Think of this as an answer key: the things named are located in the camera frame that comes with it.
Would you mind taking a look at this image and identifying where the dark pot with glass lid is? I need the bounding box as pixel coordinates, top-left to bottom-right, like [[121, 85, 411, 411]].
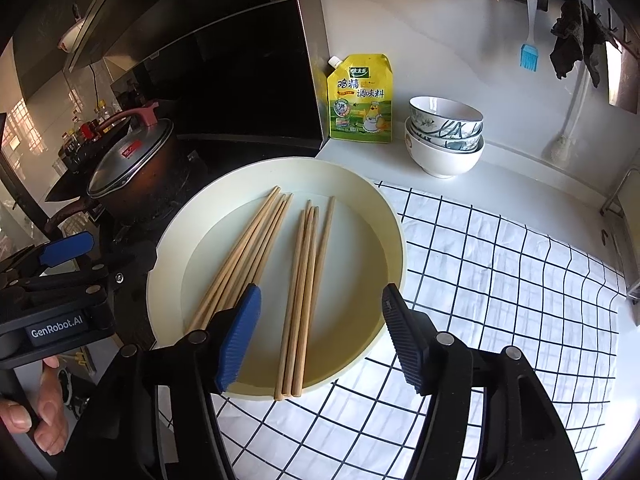
[[43, 102, 179, 233]]

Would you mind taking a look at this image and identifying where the blue patterned top bowl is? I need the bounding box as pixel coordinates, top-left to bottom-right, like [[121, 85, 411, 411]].
[[409, 96, 484, 139]]

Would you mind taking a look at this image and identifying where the metal rack with board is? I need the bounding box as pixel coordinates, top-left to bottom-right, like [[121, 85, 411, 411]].
[[600, 165, 639, 304]]

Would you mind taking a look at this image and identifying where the person's left hand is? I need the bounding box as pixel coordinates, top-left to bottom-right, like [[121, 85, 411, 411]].
[[0, 354, 71, 456]]

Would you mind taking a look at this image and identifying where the yellow seasoning pouch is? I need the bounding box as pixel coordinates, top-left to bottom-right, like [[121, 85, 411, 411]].
[[328, 53, 394, 143]]

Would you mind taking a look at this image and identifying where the cream round tray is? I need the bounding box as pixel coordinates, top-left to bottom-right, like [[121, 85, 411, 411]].
[[146, 157, 406, 399]]

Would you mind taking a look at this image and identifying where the white wall pipe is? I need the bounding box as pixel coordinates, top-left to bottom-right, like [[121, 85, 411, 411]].
[[549, 63, 590, 168]]

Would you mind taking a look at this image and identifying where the blue silicone brush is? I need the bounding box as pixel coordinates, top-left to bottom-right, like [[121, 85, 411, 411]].
[[520, 0, 539, 72]]

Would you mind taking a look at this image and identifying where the dark hanging rag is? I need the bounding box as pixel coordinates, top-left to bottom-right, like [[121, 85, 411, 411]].
[[550, 0, 618, 88]]

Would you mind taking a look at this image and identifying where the white bottom bowl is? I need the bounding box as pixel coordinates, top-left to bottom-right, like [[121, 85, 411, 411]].
[[404, 118, 485, 179]]

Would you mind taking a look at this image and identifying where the steel cleaver blade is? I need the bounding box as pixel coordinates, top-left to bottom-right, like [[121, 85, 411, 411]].
[[605, 42, 639, 114]]

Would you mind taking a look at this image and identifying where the white checkered cloth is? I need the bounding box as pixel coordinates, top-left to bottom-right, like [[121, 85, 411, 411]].
[[156, 181, 629, 480]]

